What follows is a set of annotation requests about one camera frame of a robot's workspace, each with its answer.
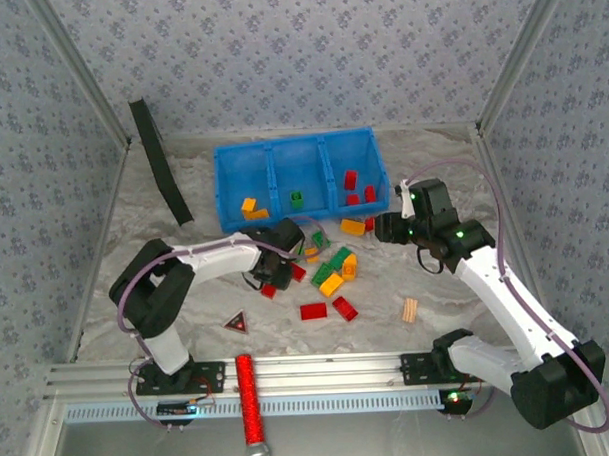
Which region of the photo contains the green eight-stud lego brick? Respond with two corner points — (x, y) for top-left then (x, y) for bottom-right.
(326, 245), (355, 271)

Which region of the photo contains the large yellow lego brick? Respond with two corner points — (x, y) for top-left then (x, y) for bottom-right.
(338, 217), (367, 239)

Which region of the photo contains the black triangle badge red light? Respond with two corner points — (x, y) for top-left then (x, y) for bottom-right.
(222, 309), (253, 338)

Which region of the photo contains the small wooden block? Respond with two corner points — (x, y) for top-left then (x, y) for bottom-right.
(400, 297), (421, 326)

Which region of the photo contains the red glitter toy microphone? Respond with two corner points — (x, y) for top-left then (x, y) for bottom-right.
(235, 352), (272, 456)

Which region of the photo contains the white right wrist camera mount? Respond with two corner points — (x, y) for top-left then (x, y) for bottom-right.
(394, 177), (416, 220)

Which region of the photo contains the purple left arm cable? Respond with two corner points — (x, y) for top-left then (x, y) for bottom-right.
(112, 214), (338, 433)

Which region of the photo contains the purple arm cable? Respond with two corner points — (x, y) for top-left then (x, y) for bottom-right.
(112, 214), (338, 433)
(401, 152), (609, 440)

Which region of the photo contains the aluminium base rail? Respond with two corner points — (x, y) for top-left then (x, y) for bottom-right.
(42, 342), (590, 402)

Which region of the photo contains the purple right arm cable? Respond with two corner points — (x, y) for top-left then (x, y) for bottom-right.
(401, 152), (609, 440)

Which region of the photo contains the grey slotted cable duct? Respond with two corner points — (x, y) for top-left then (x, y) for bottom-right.
(63, 387), (447, 424)

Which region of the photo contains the black fabric strap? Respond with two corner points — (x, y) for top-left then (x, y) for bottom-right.
(128, 95), (194, 229)

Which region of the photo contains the aluminium corner frame post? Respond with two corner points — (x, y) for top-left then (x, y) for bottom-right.
(25, 0), (134, 150)
(470, 0), (581, 136)

